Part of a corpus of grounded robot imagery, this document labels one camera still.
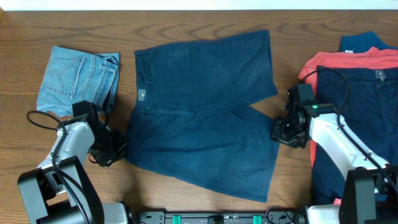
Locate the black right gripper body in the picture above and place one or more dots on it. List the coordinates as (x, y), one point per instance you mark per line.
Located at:
(286, 132)

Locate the navy shorts in pile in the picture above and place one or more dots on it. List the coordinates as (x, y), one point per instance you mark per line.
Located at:
(370, 97)

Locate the teal blue garment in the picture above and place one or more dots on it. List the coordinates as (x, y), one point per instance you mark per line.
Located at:
(362, 43)

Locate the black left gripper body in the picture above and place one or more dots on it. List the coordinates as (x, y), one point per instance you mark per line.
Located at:
(107, 149)

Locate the dark navy shorts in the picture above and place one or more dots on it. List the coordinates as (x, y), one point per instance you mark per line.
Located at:
(194, 118)

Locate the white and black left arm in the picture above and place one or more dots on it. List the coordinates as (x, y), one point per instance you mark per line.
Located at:
(60, 191)

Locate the red garment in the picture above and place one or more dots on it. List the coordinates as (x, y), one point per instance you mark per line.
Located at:
(373, 59)

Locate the folded light blue denim shorts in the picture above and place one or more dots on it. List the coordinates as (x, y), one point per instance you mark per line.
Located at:
(72, 76)

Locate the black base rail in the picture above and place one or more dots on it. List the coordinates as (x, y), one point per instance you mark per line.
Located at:
(275, 215)

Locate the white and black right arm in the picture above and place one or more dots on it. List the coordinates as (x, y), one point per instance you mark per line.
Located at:
(360, 167)

